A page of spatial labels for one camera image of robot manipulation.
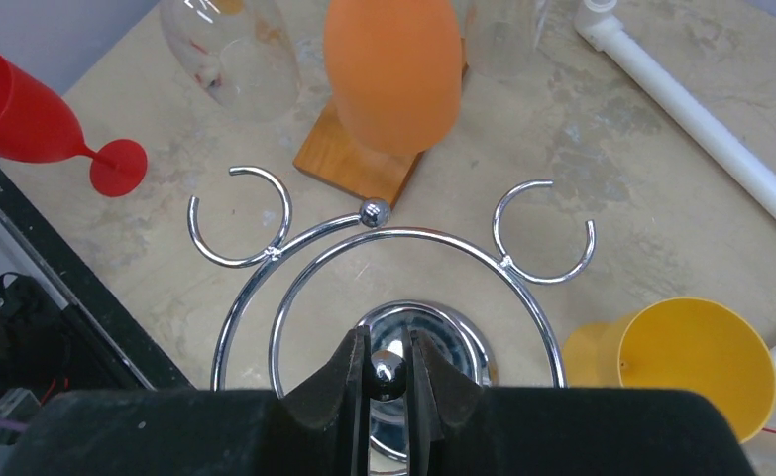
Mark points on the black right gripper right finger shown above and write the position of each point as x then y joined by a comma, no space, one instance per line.
456,427

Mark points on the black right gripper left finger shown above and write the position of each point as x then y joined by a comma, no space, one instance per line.
319,428

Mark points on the yellow plastic goblet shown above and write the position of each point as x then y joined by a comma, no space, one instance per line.
682,343

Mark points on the red plastic goblet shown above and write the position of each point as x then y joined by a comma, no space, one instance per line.
38,127

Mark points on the orange plastic goblet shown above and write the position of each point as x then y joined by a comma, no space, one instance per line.
395,70

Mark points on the clear wine glass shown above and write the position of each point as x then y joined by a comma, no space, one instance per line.
501,36
238,52

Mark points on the gold wire wine glass rack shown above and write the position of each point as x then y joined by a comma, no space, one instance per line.
330,153

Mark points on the white PVC pipe frame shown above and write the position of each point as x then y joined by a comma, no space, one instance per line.
597,24

